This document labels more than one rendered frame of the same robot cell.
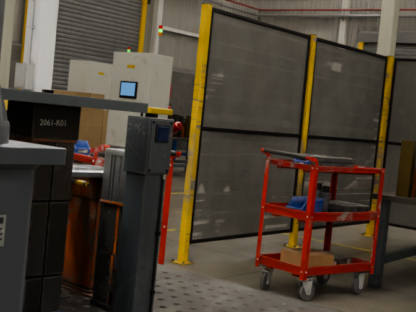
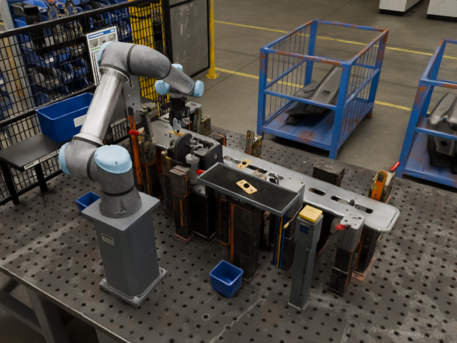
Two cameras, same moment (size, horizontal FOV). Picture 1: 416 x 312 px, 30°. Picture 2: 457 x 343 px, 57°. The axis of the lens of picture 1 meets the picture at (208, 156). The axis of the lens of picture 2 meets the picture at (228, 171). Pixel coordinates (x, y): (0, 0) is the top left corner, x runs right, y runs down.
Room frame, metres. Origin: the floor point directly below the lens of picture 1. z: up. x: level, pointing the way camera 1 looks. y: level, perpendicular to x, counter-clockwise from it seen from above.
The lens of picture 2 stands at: (1.15, -0.98, 2.07)
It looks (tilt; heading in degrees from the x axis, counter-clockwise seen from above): 33 degrees down; 84
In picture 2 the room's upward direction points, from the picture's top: straight up
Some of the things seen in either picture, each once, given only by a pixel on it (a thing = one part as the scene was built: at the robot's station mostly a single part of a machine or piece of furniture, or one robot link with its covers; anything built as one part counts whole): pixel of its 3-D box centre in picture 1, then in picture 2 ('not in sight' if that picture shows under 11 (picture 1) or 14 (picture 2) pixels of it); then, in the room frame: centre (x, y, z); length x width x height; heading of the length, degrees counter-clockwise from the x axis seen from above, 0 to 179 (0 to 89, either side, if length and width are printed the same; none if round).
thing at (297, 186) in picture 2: not in sight; (287, 224); (1.55, 0.35, 0.90); 0.13 x 0.10 x 0.41; 48
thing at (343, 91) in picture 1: (303, 141); not in sight; (7.28, -0.88, 1.00); 3.44 x 0.14 x 2.00; 143
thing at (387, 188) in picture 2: not in sight; (375, 209); (1.97, 0.44, 0.88); 0.15 x 0.11 x 0.36; 48
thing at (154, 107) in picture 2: not in sight; (151, 133); (0.95, 1.29, 0.88); 0.08 x 0.08 x 0.36; 48
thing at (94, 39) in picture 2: not in sight; (104, 55); (0.72, 1.45, 1.30); 0.23 x 0.02 x 0.31; 48
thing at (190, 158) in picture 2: not in sight; (200, 187); (1.20, 0.61, 0.94); 0.18 x 0.13 x 0.49; 138
